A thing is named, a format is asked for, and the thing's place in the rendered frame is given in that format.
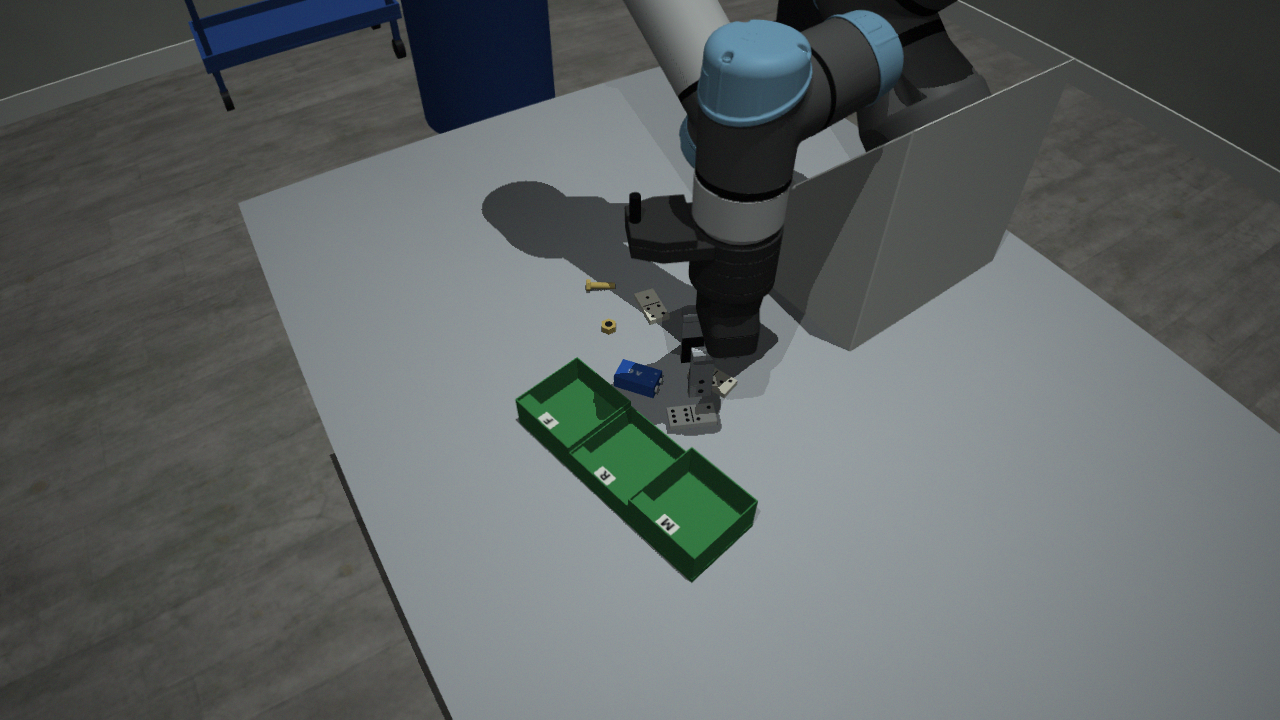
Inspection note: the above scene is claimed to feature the green three-compartment bin rack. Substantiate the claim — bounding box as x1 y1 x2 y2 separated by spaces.
515 357 758 583

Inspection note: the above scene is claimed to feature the white domino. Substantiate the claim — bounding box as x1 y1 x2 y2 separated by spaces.
634 288 669 325
666 404 717 430
712 366 737 398

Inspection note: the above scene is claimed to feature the blue 9v battery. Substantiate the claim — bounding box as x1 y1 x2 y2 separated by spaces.
614 359 663 398

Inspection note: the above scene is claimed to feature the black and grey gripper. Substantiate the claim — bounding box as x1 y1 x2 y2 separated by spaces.
625 168 796 398

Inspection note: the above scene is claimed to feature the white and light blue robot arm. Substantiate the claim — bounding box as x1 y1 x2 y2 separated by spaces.
623 0 992 202

